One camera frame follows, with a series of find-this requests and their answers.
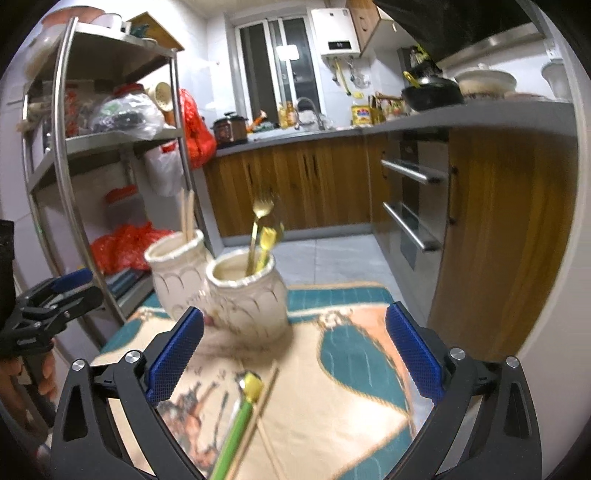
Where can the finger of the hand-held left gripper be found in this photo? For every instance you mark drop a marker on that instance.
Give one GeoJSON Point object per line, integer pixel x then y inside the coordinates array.
{"type": "Point", "coordinates": [69, 304]}
{"type": "Point", "coordinates": [71, 279]}

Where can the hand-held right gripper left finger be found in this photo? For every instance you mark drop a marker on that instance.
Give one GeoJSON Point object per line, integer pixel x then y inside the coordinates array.
{"type": "Point", "coordinates": [175, 357]}

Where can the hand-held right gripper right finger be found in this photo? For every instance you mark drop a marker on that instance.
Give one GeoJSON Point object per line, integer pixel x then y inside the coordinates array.
{"type": "Point", "coordinates": [413, 355]}

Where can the white ceramic double utensil holder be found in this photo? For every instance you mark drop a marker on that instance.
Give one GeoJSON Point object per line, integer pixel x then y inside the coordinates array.
{"type": "Point", "coordinates": [240, 295]}

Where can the yellow-headed plastic spoon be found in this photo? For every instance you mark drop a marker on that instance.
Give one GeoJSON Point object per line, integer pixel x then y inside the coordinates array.
{"type": "Point", "coordinates": [267, 242]}
{"type": "Point", "coordinates": [240, 424]}

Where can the wooden chopstick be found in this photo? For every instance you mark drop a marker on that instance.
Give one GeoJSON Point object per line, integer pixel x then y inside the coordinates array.
{"type": "Point", "coordinates": [256, 415]}
{"type": "Point", "coordinates": [191, 216]}
{"type": "Point", "coordinates": [186, 217]}
{"type": "Point", "coordinates": [270, 450]}

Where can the gold metal fork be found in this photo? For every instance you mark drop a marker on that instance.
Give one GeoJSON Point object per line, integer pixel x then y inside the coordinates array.
{"type": "Point", "coordinates": [259, 217]}

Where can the person's left hand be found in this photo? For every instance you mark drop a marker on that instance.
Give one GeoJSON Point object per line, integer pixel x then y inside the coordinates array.
{"type": "Point", "coordinates": [46, 374]}

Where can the crumpled red plastic bag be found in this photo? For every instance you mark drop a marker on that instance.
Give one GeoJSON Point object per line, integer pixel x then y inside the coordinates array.
{"type": "Point", "coordinates": [122, 247]}

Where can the red-lidded jar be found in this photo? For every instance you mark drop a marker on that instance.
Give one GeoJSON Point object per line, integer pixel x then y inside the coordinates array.
{"type": "Point", "coordinates": [121, 203]}

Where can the printed table cloth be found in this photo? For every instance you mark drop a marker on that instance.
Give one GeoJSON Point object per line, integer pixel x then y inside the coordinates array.
{"type": "Point", "coordinates": [323, 392]}

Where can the metal shelf rack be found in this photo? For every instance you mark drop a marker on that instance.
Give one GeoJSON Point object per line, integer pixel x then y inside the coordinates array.
{"type": "Point", "coordinates": [60, 175]}

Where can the white plastic bag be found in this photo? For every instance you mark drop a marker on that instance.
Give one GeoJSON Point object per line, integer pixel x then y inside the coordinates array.
{"type": "Point", "coordinates": [164, 168]}

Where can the wooden base cabinets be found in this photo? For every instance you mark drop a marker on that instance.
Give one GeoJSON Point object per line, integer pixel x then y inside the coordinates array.
{"type": "Point", "coordinates": [498, 230]}

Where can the built-in steel oven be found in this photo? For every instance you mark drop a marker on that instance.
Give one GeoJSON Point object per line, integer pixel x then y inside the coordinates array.
{"type": "Point", "coordinates": [415, 194]}

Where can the clear bag of dark items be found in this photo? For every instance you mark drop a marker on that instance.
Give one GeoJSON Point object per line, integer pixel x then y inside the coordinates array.
{"type": "Point", "coordinates": [124, 117]}

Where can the hanging red plastic bag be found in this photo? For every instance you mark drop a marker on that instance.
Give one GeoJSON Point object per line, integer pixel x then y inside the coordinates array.
{"type": "Point", "coordinates": [196, 129]}

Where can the beige plastic strainer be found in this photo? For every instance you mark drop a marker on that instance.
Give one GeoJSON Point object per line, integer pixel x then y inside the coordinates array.
{"type": "Point", "coordinates": [162, 98]}

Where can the dark red pressure cooker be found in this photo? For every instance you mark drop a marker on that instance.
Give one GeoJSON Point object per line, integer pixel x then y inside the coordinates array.
{"type": "Point", "coordinates": [230, 130]}

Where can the grey kitchen countertop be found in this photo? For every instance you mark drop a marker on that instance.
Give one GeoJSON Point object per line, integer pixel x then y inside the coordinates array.
{"type": "Point", "coordinates": [461, 121]}

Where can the knife block with scissors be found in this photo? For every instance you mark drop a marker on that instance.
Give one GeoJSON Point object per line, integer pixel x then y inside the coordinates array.
{"type": "Point", "coordinates": [376, 110]}

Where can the seasoning bottles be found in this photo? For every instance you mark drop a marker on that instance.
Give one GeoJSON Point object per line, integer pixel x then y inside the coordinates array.
{"type": "Point", "coordinates": [396, 108]}

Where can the stacked bowls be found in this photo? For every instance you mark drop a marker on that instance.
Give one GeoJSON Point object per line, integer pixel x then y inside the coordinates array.
{"type": "Point", "coordinates": [87, 18]}

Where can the black wok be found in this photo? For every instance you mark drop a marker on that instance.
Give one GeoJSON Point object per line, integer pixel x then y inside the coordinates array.
{"type": "Point", "coordinates": [431, 94]}

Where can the wooden board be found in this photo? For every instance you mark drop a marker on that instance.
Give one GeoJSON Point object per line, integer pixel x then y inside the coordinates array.
{"type": "Point", "coordinates": [157, 30]}

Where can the metal sink faucet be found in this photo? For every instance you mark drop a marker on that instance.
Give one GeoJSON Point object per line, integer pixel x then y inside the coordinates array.
{"type": "Point", "coordinates": [310, 110]}

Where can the cooking oil bottles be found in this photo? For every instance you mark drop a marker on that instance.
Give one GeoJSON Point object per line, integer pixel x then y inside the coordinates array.
{"type": "Point", "coordinates": [287, 115]}

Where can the white clay pot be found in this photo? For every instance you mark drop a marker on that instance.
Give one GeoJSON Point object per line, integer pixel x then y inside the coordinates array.
{"type": "Point", "coordinates": [485, 82]}

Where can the kitchen window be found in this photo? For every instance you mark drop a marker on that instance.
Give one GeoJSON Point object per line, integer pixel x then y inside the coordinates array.
{"type": "Point", "coordinates": [277, 69]}

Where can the white water heater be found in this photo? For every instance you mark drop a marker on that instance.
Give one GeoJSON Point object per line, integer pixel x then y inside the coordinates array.
{"type": "Point", "coordinates": [336, 30]}

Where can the black range hood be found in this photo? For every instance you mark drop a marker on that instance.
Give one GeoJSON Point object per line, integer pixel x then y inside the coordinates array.
{"type": "Point", "coordinates": [461, 23]}

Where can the wooden wall cabinet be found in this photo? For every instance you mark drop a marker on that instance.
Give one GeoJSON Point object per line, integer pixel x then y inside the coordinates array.
{"type": "Point", "coordinates": [364, 23]}

